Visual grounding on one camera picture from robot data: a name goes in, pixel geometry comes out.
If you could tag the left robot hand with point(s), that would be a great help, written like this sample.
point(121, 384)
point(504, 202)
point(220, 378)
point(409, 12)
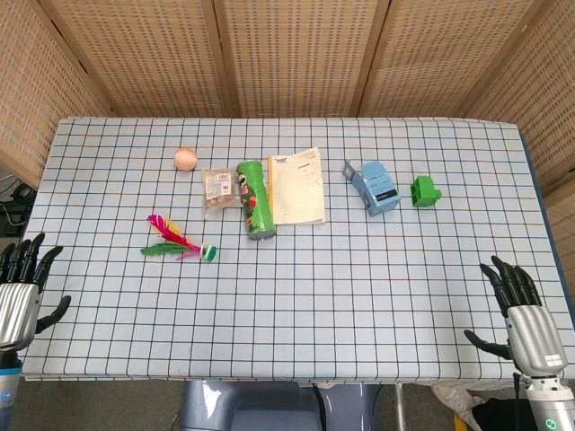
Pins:
point(18, 305)

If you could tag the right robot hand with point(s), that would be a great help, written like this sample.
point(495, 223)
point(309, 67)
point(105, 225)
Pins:
point(530, 319)

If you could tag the colourful feather shuttlecock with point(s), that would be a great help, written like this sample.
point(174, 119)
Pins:
point(179, 244)

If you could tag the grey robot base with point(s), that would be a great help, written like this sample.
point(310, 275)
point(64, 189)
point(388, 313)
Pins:
point(274, 406)

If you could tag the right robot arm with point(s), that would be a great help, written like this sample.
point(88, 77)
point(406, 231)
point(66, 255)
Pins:
point(550, 401)

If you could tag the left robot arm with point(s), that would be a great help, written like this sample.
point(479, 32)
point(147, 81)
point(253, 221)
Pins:
point(8, 390)

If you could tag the green plastic block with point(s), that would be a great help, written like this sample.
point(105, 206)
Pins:
point(424, 191)

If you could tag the blue cardboard box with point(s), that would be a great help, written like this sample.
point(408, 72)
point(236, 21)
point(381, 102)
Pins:
point(375, 188)

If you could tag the brown egg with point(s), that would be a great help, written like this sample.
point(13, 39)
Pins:
point(185, 158)

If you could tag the clear bag of snacks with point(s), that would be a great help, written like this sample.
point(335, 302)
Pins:
point(218, 190)

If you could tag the blue checked tablecloth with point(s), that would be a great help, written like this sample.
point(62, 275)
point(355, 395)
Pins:
point(287, 296)

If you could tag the green chips can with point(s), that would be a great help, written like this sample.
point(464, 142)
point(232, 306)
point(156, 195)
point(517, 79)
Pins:
point(254, 200)

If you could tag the cream paper notebook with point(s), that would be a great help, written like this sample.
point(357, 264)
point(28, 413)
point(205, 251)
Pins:
point(297, 186)

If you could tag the woven bamboo folding screen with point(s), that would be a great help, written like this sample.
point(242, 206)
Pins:
point(287, 54)

